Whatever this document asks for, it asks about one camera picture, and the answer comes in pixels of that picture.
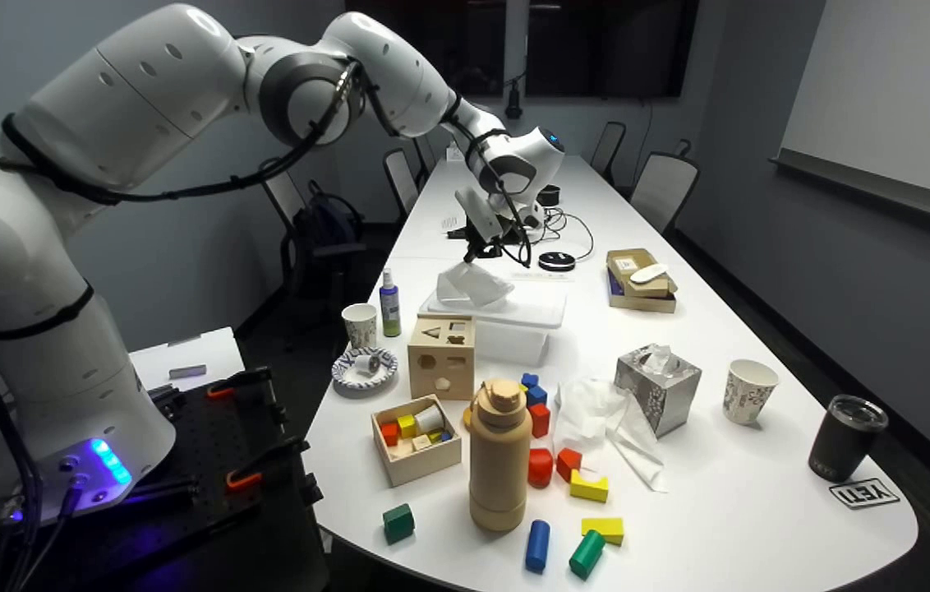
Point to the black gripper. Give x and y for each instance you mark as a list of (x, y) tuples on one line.
[(480, 217)]

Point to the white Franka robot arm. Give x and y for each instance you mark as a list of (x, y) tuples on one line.
[(124, 100)]

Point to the white lunchbox lid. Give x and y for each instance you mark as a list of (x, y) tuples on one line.
[(536, 306)]

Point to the translucent plastic lunchbox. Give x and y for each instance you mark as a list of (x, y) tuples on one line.
[(513, 347)]

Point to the black round speaker puck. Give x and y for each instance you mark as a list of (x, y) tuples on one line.
[(558, 261)]

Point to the blue spray bottle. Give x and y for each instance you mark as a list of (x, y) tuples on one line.
[(390, 314)]

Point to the wooden shape sorter cube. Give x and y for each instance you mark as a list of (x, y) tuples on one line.
[(442, 368)]

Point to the patterned paper cup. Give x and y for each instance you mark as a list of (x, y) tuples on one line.
[(361, 326)]

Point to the blue wooden block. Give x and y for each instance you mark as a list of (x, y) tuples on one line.
[(530, 387)]

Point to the dark chair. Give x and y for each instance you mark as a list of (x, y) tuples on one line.
[(320, 235)]

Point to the brown cardboard box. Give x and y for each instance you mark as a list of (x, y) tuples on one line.
[(639, 294)]

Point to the grey conference chair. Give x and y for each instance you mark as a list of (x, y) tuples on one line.
[(610, 148), (663, 192)]

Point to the blue striped paper plate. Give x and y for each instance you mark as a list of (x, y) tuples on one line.
[(367, 380)]

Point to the white wooden cylinder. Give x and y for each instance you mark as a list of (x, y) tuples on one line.
[(432, 416)]

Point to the tall red wooden cylinder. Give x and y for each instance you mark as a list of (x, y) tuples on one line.
[(539, 418)]

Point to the small yellow wooden block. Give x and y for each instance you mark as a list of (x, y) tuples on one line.
[(405, 424)]

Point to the crumpled clear plastic bag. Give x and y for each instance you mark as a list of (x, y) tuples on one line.
[(593, 409)]

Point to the small red wooden block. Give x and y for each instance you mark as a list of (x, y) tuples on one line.
[(390, 431)]

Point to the tan wooden bottle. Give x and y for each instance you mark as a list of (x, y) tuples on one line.
[(500, 472)]

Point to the open wooden tray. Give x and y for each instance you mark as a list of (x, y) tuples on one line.
[(420, 465)]

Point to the round red wooden block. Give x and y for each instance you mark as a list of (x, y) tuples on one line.
[(539, 468)]

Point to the grey tissue box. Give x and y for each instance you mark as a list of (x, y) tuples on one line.
[(663, 397)]

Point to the white plastic wrapper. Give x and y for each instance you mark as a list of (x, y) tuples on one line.
[(639, 453)]

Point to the green wooden block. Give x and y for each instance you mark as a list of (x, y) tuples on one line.
[(400, 524)]

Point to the blue wooden cylinder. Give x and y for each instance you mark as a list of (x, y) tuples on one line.
[(536, 543)]

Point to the white paper cup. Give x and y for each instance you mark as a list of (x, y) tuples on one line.
[(751, 393)]

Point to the white board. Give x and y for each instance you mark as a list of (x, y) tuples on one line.
[(185, 358)]

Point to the small grey metal piece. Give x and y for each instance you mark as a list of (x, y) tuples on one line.
[(189, 371)]

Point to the green wooden cylinder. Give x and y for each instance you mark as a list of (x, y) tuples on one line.
[(586, 553)]

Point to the black robot cart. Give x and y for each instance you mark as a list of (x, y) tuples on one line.
[(220, 463)]

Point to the whiteboard marker tray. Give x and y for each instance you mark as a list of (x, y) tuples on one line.
[(880, 192)]

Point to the dark metal tumbler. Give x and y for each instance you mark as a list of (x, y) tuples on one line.
[(845, 440)]

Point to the printed table label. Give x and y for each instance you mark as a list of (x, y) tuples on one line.
[(863, 494)]

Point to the whiteboard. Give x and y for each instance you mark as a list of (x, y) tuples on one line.
[(901, 87)]

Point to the dark wall monitor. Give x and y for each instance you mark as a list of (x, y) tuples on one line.
[(453, 35), (613, 43)]

